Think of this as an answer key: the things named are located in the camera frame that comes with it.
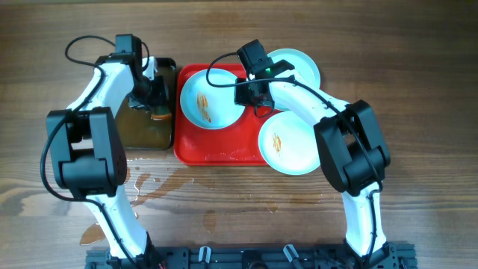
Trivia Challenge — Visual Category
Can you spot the green orange sponge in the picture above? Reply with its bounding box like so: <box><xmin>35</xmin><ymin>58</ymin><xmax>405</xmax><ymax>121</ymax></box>
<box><xmin>150</xmin><ymin>106</ymin><xmax>173</xmax><ymax>120</ymax></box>

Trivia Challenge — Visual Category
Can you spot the light blue plate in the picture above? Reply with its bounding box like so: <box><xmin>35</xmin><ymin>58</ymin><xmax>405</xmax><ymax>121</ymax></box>
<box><xmin>180</xmin><ymin>70</ymin><xmax>245</xmax><ymax>130</ymax></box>
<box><xmin>267</xmin><ymin>49</ymin><xmax>321</xmax><ymax>89</ymax></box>
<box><xmin>258</xmin><ymin>111</ymin><xmax>320</xmax><ymax>176</ymax></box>

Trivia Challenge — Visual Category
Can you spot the light blue plate bottom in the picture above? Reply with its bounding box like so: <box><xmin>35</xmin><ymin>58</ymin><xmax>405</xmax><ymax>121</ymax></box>
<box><xmin>258</xmin><ymin>111</ymin><xmax>320</xmax><ymax>176</ymax></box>

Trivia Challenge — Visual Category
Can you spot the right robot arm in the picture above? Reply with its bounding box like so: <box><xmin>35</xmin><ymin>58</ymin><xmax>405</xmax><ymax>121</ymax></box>
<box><xmin>235</xmin><ymin>40</ymin><xmax>391</xmax><ymax>268</ymax></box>

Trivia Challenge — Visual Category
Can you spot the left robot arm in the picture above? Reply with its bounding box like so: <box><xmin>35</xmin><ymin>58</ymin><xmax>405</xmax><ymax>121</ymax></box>
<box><xmin>40</xmin><ymin>34</ymin><xmax>169</xmax><ymax>268</ymax></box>

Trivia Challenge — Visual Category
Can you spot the black water tray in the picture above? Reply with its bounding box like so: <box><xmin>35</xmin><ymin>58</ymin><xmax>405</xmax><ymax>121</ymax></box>
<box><xmin>115</xmin><ymin>58</ymin><xmax>177</xmax><ymax>150</ymax></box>

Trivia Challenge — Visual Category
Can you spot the light blue plate top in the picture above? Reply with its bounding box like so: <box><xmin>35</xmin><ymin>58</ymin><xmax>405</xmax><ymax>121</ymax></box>
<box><xmin>267</xmin><ymin>49</ymin><xmax>321</xmax><ymax>89</ymax></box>

